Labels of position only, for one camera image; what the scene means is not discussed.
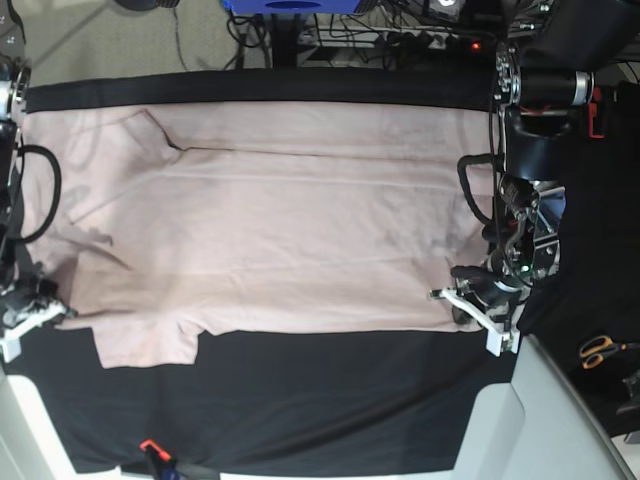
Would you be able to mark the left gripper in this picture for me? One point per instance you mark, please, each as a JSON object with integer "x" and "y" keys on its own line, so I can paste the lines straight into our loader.
{"x": 483, "y": 299}

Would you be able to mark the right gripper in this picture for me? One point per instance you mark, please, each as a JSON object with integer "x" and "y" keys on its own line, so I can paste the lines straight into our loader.
{"x": 27, "y": 304}

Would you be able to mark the pink T-shirt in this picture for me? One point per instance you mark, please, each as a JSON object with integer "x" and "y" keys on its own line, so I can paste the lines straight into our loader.
{"x": 295, "y": 218}

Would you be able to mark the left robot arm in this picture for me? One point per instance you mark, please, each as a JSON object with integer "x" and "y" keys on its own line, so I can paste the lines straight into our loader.
{"x": 544, "y": 103}

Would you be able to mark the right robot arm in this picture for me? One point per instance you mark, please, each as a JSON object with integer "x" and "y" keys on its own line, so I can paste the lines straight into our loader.
{"x": 15, "y": 79}

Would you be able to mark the black table cloth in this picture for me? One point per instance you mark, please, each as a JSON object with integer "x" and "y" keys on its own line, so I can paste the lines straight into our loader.
{"x": 328, "y": 404}

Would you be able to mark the black object right edge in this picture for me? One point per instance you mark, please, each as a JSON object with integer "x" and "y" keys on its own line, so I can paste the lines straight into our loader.
{"x": 631, "y": 384}

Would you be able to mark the red black clamp bottom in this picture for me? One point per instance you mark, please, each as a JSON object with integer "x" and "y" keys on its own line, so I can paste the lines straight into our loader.
{"x": 163, "y": 466}

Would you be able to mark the red black clamp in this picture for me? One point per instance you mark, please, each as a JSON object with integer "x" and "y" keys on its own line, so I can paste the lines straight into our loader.
{"x": 600, "y": 111}
{"x": 163, "y": 466}

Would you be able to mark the red black clamp right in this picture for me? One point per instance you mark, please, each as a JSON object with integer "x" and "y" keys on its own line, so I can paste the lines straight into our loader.
{"x": 600, "y": 111}

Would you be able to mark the power strip with red light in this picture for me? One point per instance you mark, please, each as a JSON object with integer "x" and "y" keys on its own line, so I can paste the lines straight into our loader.
{"x": 361, "y": 38}

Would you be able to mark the black monitor stand pole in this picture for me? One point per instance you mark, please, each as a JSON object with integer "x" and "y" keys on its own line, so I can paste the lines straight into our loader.
{"x": 284, "y": 33}

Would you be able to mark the blue box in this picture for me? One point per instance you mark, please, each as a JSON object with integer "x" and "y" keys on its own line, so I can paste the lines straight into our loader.
{"x": 248, "y": 7}

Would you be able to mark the white table frame right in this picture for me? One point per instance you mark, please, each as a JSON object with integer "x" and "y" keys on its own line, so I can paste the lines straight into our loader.
{"x": 536, "y": 426}

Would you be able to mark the white table frame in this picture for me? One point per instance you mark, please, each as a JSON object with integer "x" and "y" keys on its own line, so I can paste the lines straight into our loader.
{"x": 30, "y": 446}
{"x": 536, "y": 426}

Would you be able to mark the orange handled scissors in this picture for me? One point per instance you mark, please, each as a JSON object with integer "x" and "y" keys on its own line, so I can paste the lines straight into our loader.
{"x": 595, "y": 351}

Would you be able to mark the white table frame left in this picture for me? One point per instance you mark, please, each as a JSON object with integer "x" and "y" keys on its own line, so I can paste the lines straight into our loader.
{"x": 30, "y": 446}

